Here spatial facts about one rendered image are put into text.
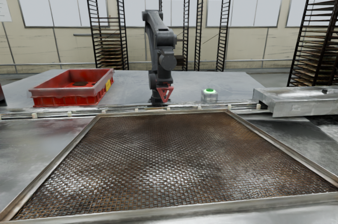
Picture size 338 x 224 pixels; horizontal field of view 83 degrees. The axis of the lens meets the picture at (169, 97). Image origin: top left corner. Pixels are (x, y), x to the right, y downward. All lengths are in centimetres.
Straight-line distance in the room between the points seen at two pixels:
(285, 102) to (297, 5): 564
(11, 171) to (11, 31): 569
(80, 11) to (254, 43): 455
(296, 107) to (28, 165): 93
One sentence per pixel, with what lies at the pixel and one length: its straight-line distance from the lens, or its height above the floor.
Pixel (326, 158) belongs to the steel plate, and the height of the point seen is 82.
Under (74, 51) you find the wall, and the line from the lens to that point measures 554.
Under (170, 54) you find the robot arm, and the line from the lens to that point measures 69.
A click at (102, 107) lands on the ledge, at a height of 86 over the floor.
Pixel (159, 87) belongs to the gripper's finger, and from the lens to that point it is 75.
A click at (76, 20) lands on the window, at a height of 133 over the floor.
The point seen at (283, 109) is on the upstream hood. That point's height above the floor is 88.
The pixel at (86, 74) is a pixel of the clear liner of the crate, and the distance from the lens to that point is 150.
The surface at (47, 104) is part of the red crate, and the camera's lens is 114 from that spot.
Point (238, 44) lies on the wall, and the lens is 573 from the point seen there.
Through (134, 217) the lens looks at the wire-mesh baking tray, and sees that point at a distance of 30.
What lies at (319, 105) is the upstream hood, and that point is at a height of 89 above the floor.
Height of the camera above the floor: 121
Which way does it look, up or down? 21 degrees down
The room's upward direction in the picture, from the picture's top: straight up
